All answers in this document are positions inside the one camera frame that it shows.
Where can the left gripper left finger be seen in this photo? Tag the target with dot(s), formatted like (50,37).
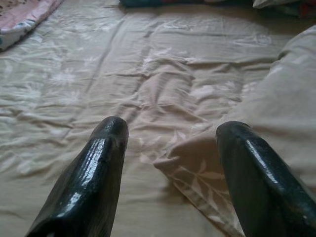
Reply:
(93,177)

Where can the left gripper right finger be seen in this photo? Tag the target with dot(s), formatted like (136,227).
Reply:
(259,185)

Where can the beige floral pillow pink edge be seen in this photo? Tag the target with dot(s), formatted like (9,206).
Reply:
(284,98)

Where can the bed with beige floral sheet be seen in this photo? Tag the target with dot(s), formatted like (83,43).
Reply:
(123,61)

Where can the pink cartoon print blanket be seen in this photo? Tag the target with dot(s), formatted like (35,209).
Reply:
(19,19)

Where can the Captain America print pillow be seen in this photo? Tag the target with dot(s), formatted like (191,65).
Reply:
(160,2)

